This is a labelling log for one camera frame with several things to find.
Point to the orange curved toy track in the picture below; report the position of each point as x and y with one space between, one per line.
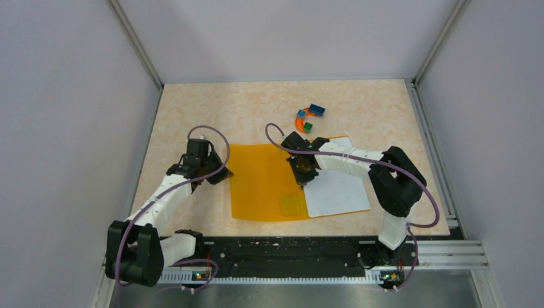
300 122

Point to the white slotted cable duct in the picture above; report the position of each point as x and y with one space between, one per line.
186 276

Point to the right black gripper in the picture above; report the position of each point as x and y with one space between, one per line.
301 179

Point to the right aluminium frame post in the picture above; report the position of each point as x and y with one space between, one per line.
440 41

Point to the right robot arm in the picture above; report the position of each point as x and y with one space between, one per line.
396 181

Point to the dark blue toy brick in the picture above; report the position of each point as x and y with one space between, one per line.
316 110

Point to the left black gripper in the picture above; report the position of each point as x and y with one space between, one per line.
223 174

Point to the aluminium front rail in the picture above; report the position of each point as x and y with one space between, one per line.
365 252

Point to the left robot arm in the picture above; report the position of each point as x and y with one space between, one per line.
135 251

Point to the light blue toy brick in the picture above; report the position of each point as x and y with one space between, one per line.
301 114

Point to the orange plastic clip folder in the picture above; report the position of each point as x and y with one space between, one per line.
263 187

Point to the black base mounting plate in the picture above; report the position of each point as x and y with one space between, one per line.
283 269

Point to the green toy brick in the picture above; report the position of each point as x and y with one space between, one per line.
307 127

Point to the white paper sheets stack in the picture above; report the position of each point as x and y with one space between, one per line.
333 193

